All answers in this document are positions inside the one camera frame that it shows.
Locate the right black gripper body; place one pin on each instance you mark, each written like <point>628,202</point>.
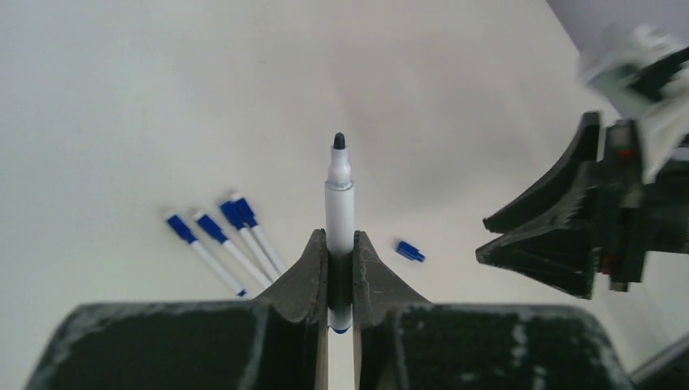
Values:
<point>621,193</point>

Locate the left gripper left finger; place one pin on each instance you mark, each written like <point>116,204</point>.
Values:
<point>300,294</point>

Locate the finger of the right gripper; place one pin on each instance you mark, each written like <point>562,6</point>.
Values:
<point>550,246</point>
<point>551,187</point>

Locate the white marker pen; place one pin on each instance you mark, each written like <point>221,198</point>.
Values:
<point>247,214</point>
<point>234,217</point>
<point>339,195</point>
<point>214,231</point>
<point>184,232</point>

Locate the blue pen cap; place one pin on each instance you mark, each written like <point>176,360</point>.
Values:
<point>409,251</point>

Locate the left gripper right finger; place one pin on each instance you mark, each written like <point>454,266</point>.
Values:
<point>376,288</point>

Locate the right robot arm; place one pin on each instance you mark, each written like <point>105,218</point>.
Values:
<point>663,216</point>

